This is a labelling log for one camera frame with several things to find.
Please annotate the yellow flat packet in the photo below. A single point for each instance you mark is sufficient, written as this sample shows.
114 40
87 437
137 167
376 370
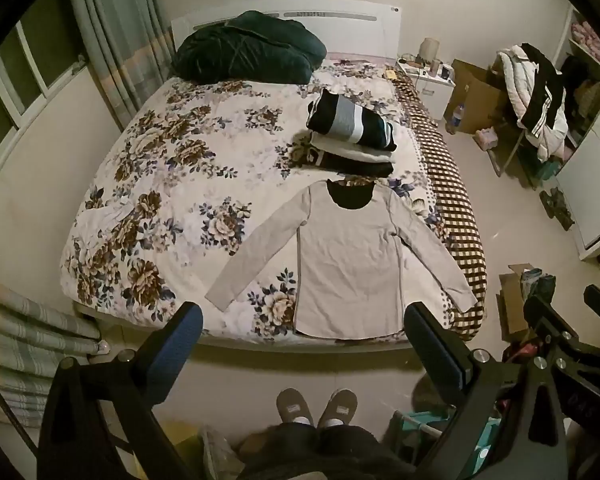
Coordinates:
391 74

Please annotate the grey slipper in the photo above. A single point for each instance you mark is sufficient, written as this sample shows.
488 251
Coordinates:
295 405
339 405

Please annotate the brown checkered blanket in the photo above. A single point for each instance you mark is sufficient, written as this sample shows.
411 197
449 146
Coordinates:
455 200

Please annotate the green striped folded bedding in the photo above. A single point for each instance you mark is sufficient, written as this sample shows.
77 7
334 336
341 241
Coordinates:
25 330

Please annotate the dark shoes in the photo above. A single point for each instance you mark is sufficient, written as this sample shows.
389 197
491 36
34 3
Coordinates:
557 207

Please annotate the window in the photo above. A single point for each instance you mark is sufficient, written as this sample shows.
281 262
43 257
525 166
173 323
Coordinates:
25 75

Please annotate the clear plastic bag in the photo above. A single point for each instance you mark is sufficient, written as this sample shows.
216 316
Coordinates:
220 452

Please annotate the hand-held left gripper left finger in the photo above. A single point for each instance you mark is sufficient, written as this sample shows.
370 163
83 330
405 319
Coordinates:
182 332

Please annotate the person's dark trouser legs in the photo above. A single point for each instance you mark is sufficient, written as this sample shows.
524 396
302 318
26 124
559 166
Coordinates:
320 452

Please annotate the plastic water bottle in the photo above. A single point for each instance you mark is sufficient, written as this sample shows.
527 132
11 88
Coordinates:
457 117

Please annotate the large cardboard box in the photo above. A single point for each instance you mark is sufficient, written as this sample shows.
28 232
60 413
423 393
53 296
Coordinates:
475 95

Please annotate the pink cloth on shelf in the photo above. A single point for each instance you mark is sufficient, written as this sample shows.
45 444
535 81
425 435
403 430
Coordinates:
592 42

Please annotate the small open cardboard box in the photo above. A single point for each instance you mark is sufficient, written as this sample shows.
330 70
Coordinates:
512 305

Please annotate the chair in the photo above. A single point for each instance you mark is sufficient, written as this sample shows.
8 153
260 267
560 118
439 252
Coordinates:
515 160

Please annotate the white bed headboard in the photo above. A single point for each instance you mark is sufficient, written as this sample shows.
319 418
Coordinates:
350 25

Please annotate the teal stool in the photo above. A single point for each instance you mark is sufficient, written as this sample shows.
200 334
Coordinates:
430 435

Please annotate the grey long-sleeve shirt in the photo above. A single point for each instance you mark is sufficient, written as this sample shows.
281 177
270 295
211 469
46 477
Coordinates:
350 265

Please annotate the green striped curtain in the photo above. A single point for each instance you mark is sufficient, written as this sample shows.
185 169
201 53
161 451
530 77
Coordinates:
115 35

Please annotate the white black jacket pile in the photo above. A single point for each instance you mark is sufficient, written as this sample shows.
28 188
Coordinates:
535 95

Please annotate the bed with floral cover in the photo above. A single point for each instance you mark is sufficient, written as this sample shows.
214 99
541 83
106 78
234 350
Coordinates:
180 200

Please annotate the pink tissue pack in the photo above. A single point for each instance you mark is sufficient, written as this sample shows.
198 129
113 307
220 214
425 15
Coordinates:
487 140

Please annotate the white nightstand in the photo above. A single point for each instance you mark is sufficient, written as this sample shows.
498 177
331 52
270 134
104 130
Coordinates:
432 90

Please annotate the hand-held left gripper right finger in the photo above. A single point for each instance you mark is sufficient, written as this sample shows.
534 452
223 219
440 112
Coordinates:
430 350

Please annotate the dark green quilt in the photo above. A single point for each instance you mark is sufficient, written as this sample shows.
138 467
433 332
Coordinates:
245 50

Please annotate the white wardrobe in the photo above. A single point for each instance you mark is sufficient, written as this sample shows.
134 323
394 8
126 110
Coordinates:
592 160

